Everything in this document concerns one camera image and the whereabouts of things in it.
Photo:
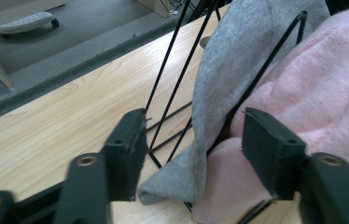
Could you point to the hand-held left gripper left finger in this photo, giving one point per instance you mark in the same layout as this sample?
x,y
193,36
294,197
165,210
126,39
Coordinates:
x,y
126,155

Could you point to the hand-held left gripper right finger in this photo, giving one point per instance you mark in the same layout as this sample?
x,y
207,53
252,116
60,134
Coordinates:
x,y
272,155

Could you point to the pink knit beanie hat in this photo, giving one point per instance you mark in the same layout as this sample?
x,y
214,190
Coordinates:
x,y
318,93

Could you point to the grey knit beanie hat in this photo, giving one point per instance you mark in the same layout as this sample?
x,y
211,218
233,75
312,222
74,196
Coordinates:
x,y
231,68

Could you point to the grey round table grommet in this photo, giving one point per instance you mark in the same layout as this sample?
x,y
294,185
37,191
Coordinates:
x,y
204,42

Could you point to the grey remote-like device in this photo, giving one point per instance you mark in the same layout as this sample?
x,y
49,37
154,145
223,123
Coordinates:
x,y
23,22

